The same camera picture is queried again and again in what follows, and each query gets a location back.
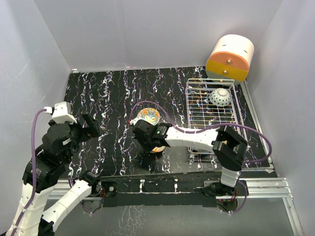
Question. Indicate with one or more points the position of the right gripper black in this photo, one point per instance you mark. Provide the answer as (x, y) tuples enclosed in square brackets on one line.
[(147, 149)]

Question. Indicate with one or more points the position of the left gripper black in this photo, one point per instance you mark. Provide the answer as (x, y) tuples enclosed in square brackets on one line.
[(93, 129)]

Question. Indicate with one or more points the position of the orange green leaf bowl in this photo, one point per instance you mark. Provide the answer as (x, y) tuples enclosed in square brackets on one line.
[(158, 149)]

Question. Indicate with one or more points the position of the orange blue floral bowl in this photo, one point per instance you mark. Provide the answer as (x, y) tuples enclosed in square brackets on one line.
[(150, 115)]

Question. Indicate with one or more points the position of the blue patterned bowl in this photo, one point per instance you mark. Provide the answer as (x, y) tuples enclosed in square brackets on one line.
[(220, 97)]

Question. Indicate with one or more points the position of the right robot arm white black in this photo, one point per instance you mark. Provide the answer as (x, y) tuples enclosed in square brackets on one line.
[(223, 141)]

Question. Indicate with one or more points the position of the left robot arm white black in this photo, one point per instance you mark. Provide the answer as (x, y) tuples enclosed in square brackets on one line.
[(43, 171)]

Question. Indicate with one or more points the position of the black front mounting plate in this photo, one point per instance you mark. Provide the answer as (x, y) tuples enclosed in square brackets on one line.
[(179, 189)]

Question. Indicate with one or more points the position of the pink yellow drawer cabinet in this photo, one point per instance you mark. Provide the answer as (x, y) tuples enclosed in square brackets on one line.
[(230, 59)]

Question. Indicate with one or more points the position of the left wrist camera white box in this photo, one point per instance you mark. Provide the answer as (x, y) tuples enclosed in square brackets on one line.
[(62, 113)]

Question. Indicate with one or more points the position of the white wire dish rack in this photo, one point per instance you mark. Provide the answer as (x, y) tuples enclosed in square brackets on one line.
[(200, 110)]

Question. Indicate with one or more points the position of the aluminium frame rail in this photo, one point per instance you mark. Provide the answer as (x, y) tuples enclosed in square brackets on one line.
[(256, 184)]

